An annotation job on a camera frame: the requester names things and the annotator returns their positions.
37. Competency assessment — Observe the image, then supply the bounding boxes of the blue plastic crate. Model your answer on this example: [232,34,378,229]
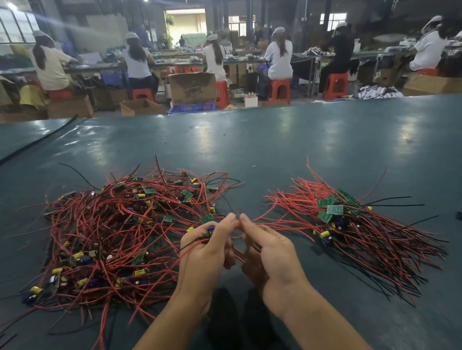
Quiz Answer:
[168,99,219,118]

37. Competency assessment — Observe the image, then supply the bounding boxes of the dark green table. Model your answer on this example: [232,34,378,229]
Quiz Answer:
[0,52,462,350]

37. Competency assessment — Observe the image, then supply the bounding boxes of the sorted bundle of wired boards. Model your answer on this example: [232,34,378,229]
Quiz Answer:
[252,143,457,327]

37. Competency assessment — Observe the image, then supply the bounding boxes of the yellow sack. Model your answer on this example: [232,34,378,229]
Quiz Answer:
[18,83,48,111]

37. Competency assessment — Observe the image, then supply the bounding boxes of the pile of red-wired boards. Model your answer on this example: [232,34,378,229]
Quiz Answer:
[0,146,276,350]

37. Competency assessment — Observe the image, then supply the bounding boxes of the person's right forearm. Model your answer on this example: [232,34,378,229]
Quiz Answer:
[270,277,384,350]

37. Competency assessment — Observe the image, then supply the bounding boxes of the heap of black white items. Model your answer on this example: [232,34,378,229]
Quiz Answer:
[353,80,404,104]

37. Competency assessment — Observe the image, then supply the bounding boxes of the person's left hand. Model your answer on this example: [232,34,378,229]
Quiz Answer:
[162,212,253,316]

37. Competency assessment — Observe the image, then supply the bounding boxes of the red wire with yellow connector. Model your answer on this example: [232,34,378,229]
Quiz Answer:
[182,217,248,267]

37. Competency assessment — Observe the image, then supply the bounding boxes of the grid window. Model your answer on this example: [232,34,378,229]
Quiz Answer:
[0,0,43,48]

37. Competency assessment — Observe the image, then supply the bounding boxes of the person's right hand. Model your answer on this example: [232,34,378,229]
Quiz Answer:
[234,205,315,325]

